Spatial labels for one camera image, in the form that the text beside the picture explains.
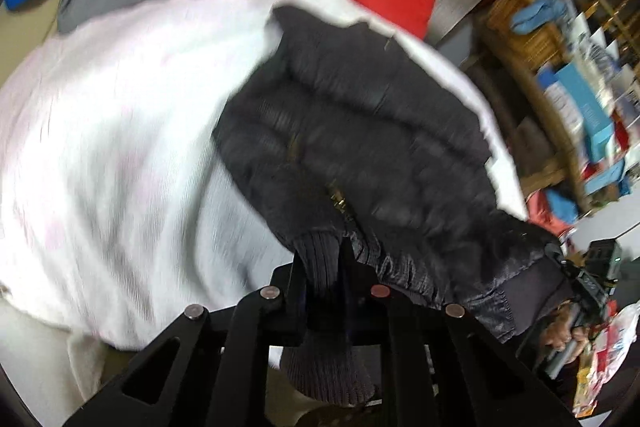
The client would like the black quilted jacket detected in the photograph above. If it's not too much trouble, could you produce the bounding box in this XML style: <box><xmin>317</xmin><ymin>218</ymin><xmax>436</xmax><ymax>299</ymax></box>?
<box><xmin>213</xmin><ymin>5</ymin><xmax>572</xmax><ymax>405</ymax></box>

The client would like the person's right hand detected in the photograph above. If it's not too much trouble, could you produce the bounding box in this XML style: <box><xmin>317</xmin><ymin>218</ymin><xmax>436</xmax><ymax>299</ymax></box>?
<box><xmin>540</xmin><ymin>303</ymin><xmax>589</xmax><ymax>364</ymax></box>

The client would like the wooden side table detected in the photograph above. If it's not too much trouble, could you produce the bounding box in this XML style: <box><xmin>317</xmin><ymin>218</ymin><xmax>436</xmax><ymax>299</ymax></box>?
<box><xmin>474</xmin><ymin>20</ymin><xmax>601</xmax><ymax>212</ymax></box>

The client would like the light blue box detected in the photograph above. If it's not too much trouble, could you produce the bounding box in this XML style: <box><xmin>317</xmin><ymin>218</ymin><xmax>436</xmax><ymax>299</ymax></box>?
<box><xmin>555</xmin><ymin>63</ymin><xmax>614</xmax><ymax>164</ymax></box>

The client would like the white bed blanket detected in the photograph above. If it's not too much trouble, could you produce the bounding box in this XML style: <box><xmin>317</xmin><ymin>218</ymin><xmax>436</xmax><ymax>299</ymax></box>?
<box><xmin>1</xmin><ymin>0</ymin><xmax>526</xmax><ymax>350</ymax></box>

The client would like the wicker basket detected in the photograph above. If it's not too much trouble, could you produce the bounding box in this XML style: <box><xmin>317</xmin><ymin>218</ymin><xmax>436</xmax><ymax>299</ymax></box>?
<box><xmin>484</xmin><ymin>0</ymin><xmax>572</xmax><ymax>70</ymax></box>

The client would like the light blue cloth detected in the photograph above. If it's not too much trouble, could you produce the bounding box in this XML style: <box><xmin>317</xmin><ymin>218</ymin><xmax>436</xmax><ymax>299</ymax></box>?
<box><xmin>510</xmin><ymin>0</ymin><xmax>574</xmax><ymax>35</ymax></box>

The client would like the beige sofa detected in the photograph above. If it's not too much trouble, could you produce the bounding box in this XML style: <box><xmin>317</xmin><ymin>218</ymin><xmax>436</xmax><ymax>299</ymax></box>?
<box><xmin>0</xmin><ymin>0</ymin><xmax>60</xmax><ymax>83</ymax></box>

